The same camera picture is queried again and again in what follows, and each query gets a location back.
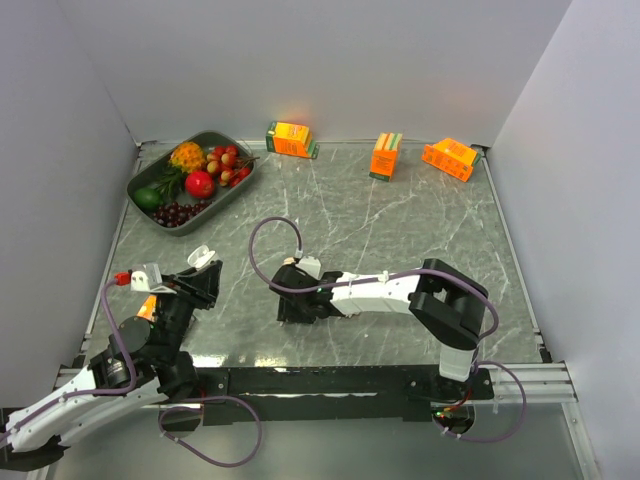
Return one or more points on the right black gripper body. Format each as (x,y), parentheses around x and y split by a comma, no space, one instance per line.
(294,311)

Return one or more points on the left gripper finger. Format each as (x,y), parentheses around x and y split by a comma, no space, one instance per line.
(210,290)
(194,275)

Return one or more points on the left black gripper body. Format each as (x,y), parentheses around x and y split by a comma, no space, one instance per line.
(177,306)

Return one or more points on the white earbud charging case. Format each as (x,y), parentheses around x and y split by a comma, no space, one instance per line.
(201,257)

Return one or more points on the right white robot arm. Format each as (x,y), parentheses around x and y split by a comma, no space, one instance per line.
(450,305)

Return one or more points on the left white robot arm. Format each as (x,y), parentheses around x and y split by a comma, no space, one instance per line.
(144,363)

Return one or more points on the orange sponge box front left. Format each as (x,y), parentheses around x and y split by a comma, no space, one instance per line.
(148,309)

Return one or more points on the orange sponge box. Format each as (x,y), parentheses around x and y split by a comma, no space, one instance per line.
(291,139)
(385,155)
(452,157)
(148,309)

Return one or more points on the dark grape bunch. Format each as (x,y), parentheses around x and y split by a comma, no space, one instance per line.
(174,215)

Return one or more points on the green lime toy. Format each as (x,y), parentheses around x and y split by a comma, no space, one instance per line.
(148,199)

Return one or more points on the red apple toy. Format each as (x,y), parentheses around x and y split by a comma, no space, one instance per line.
(199,184)

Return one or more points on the orange pineapple toy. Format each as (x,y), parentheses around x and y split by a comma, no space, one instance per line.
(188,157)

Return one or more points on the red lychee bunch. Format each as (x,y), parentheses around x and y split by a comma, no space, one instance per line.
(227,166)

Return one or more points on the grey fruit tray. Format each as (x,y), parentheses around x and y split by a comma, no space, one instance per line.
(169,182)

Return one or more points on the orange sponge box back left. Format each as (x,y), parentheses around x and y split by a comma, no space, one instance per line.
(291,139)

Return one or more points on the orange sponge box back middle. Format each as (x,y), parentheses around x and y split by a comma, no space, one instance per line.
(385,155)

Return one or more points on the orange sponge box back right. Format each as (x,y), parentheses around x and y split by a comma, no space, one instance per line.
(452,157)

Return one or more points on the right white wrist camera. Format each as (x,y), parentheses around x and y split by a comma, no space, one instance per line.
(310,265)

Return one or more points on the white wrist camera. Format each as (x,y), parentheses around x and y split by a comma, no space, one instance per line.
(145,278)
(310,265)

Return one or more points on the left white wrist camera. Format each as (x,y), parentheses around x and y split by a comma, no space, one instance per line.
(145,278)

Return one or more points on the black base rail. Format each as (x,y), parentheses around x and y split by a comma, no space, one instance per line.
(405,392)

